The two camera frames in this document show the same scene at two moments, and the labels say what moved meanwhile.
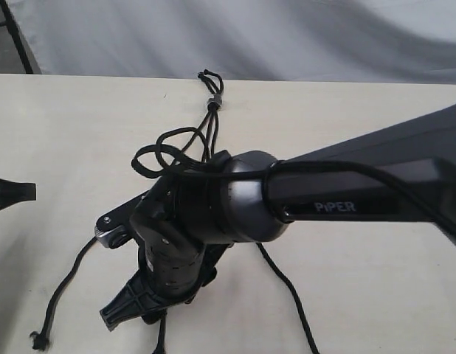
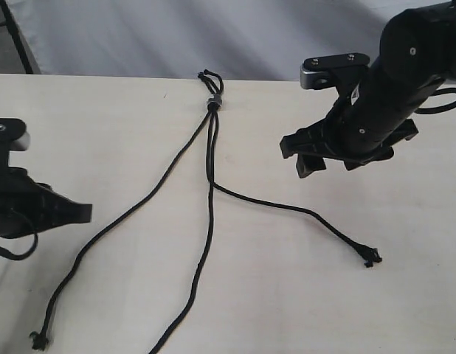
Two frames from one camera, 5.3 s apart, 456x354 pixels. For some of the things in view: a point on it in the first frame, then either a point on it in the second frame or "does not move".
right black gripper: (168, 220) -> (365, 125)
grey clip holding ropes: (217, 98) does not move
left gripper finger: (6, 194) -> (21, 204)
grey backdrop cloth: (392, 41) does not move
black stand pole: (12, 26) does not move
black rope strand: (215, 90) -> (370, 255)
